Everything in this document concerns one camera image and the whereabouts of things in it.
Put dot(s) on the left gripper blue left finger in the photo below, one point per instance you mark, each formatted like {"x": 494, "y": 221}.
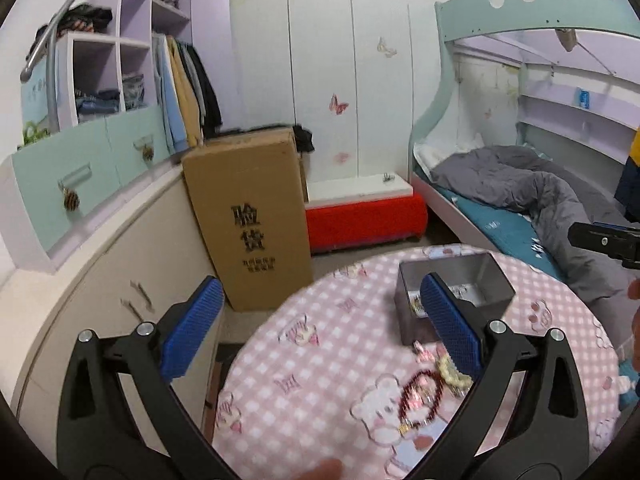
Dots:
{"x": 156, "y": 354}

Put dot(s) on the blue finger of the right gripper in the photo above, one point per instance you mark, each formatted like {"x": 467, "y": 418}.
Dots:
{"x": 620, "y": 243}

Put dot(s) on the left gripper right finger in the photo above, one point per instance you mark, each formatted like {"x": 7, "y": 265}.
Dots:
{"x": 488, "y": 352}

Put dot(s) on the person left hand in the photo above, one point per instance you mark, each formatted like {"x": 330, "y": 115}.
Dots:
{"x": 634, "y": 294}

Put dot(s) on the grey metal tin box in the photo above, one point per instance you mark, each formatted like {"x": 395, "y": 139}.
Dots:
{"x": 476, "y": 278}

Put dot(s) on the cream lower cabinet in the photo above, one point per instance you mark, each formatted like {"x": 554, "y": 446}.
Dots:
{"x": 146, "y": 257}

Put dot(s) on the teal bed sheet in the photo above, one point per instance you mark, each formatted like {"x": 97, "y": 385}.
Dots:
{"x": 512, "y": 233}

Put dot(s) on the grey duvet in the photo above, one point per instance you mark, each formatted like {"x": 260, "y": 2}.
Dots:
{"x": 511, "y": 177}

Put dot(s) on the pink checkered tablecloth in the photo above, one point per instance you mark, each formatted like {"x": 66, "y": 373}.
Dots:
{"x": 324, "y": 377}

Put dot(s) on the red storage bench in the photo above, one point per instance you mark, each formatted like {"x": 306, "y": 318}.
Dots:
{"x": 365, "y": 224}

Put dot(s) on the tall cardboard box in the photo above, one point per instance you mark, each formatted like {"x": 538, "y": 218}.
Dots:
{"x": 247, "y": 195}

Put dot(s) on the teal drawer cabinet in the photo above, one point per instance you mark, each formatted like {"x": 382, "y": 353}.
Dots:
{"x": 55, "y": 192}

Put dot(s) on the hanging clothes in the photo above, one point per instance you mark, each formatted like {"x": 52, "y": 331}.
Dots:
{"x": 190, "y": 109}

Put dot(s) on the purple stair shelf unit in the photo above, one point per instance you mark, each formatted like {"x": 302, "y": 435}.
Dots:
{"x": 106, "y": 73}

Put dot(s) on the pink butterfly sticker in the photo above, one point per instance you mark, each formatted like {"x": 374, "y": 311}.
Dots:
{"x": 337, "y": 107}

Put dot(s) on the white wardrobe doors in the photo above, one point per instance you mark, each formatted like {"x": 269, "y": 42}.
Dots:
{"x": 379, "y": 56}

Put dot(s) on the metal stair handrail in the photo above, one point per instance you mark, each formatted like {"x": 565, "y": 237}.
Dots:
{"x": 83, "y": 18}

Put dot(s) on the purple wall shelves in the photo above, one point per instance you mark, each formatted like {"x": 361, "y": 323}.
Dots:
{"x": 589, "y": 95}

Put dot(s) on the teal bunk bed frame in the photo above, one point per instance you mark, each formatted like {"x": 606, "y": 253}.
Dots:
{"x": 478, "y": 97}

